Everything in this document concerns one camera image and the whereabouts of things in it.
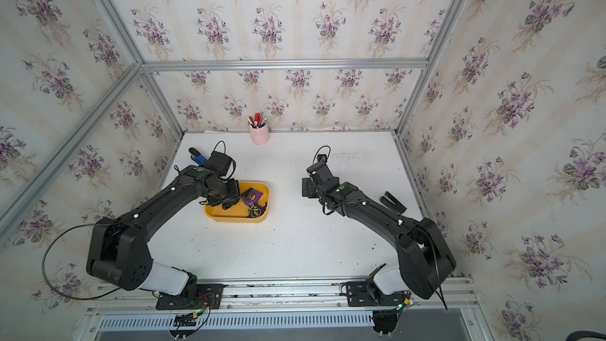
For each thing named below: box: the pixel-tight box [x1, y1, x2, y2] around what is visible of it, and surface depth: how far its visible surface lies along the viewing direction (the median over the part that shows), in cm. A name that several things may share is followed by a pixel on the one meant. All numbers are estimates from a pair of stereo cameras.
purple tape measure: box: [241, 187, 263, 208], surface depth 95 cm
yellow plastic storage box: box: [205, 181, 271, 223], surface depth 92 cm
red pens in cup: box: [246, 108, 268, 129], surface depth 113 cm
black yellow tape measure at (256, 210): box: [246, 202, 268, 218], surface depth 90 cm
